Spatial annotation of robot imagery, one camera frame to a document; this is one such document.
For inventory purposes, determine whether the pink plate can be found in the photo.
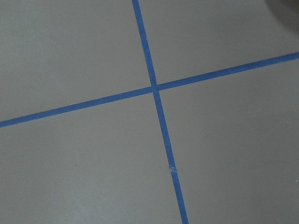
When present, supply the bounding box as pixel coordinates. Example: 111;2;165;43
265;0;299;35

